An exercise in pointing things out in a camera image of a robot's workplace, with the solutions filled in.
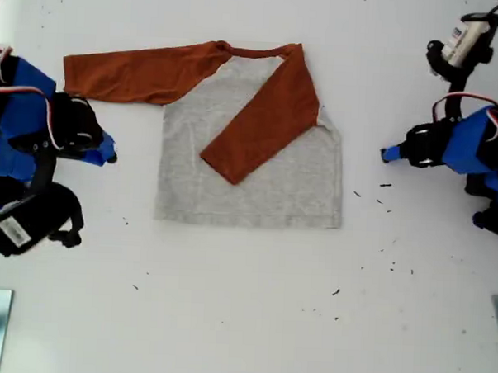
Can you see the grey shirt with brown sleeves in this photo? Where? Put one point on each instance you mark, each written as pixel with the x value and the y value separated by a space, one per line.
pixel 273 196

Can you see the black camera stalk bracket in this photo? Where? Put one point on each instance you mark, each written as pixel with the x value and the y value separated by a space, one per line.
pixel 456 80
pixel 43 173

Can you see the black camera box with label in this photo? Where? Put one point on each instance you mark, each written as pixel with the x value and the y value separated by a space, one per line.
pixel 15 228

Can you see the silver white camera box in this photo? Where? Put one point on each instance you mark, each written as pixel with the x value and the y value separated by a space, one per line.
pixel 464 41

